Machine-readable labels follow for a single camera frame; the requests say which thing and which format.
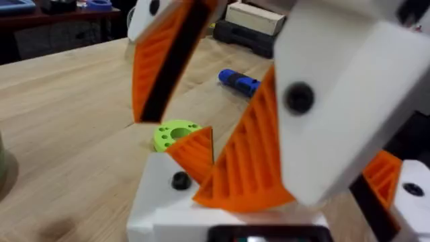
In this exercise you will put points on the black box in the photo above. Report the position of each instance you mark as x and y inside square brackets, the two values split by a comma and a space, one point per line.
[58, 6]

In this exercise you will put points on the beige cardboard box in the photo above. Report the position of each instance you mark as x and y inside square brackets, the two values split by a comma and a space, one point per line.
[253, 17]

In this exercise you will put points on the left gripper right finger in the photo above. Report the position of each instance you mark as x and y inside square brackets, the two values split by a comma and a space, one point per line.
[415, 208]

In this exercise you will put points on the blue electric screwdriver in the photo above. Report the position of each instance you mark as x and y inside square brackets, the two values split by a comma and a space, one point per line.
[238, 82]

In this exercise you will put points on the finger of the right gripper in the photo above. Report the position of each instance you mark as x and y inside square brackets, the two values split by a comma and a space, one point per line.
[336, 134]
[151, 67]

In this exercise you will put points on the green disc with holes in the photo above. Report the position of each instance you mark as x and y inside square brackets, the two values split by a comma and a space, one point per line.
[164, 136]

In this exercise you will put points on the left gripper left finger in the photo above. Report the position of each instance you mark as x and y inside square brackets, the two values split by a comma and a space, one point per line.
[158, 188]

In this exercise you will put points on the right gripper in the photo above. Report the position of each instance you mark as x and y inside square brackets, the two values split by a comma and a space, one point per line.
[415, 10]

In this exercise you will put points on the black plastic case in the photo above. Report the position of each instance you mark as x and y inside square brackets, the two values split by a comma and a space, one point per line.
[242, 38]

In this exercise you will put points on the blue tray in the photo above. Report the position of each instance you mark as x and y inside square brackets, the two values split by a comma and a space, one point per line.
[15, 5]

